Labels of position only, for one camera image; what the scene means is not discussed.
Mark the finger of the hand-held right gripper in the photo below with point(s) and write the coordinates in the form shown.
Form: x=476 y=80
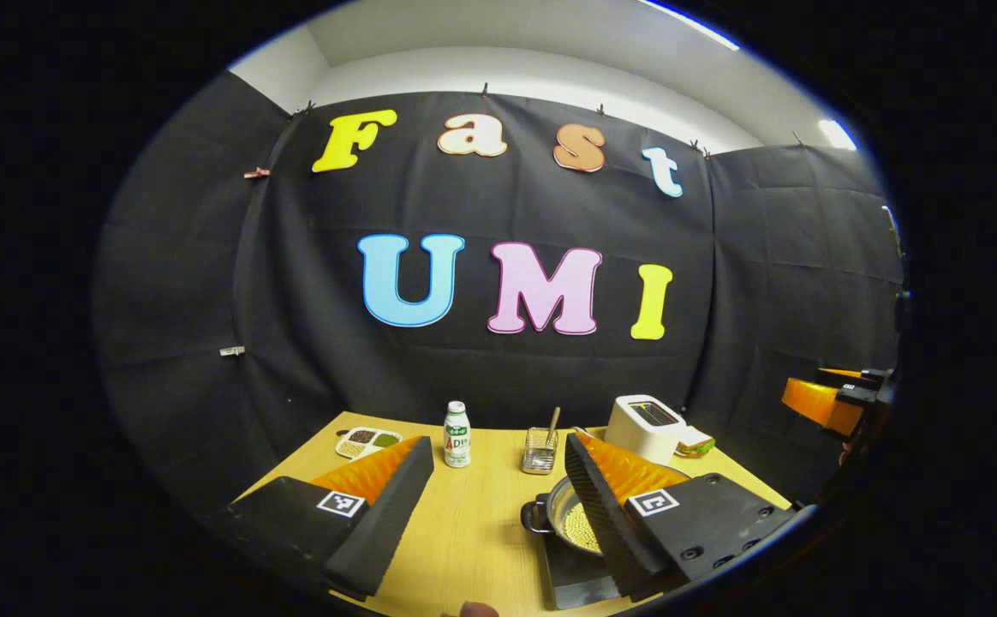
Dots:
x=815 y=403
x=841 y=373

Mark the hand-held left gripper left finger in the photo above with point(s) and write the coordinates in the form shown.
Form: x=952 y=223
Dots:
x=387 y=523

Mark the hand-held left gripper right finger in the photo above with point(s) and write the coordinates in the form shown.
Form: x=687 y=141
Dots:
x=605 y=523

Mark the steel pot with soybeans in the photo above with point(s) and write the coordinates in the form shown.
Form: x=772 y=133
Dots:
x=576 y=523

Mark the black induction cooktop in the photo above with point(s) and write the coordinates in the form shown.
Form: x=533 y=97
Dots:
x=576 y=578

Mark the white divided dish with beans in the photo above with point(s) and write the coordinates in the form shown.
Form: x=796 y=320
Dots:
x=368 y=442

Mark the white toaster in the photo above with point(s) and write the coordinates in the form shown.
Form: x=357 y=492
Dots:
x=644 y=433

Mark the white drink bottle green label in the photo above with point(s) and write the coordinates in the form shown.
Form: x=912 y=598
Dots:
x=457 y=441

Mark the sandwich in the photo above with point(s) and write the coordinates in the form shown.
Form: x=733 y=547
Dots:
x=695 y=443

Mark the pink clip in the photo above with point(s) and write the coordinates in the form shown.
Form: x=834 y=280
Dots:
x=256 y=173

